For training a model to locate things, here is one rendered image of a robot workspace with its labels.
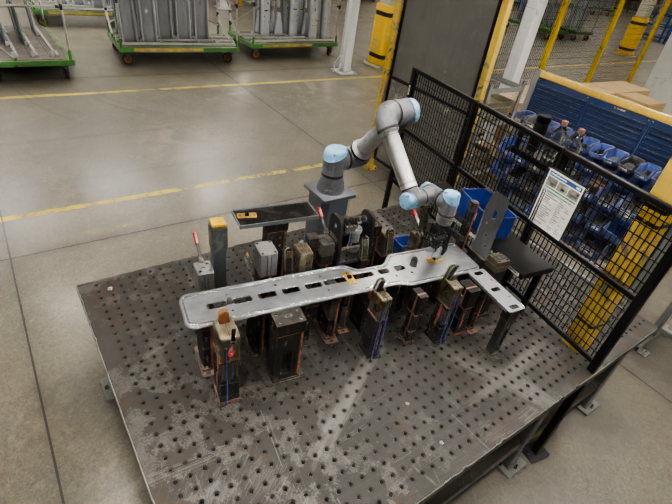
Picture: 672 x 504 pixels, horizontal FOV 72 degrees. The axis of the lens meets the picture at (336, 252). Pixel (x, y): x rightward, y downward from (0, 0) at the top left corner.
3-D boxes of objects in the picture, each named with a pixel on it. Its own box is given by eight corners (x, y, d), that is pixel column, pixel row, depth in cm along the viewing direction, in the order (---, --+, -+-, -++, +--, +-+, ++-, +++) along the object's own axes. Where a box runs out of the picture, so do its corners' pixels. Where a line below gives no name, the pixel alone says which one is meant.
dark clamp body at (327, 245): (312, 312, 225) (321, 249, 203) (302, 294, 234) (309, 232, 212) (332, 307, 230) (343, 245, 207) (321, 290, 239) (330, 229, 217)
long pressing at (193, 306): (188, 336, 165) (188, 333, 164) (176, 296, 180) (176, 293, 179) (482, 270, 222) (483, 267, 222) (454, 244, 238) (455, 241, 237)
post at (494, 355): (493, 362, 214) (515, 317, 197) (478, 345, 221) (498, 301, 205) (503, 359, 216) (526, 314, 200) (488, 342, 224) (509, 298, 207)
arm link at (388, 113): (376, 97, 193) (416, 207, 193) (395, 95, 199) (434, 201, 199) (360, 109, 203) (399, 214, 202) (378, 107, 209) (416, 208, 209)
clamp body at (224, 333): (218, 411, 175) (217, 346, 154) (209, 381, 185) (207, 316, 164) (246, 403, 179) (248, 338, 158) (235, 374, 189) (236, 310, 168)
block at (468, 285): (452, 338, 223) (469, 295, 207) (438, 322, 231) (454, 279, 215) (467, 333, 227) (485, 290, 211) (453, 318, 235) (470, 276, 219)
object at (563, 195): (559, 244, 221) (588, 187, 203) (525, 219, 237) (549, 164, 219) (562, 243, 222) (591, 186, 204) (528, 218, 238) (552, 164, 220)
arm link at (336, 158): (316, 169, 239) (319, 144, 231) (336, 164, 247) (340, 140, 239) (330, 179, 232) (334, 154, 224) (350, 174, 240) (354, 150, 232)
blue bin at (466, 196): (482, 239, 237) (490, 218, 229) (454, 208, 260) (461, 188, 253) (509, 238, 242) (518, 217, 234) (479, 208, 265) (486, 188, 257)
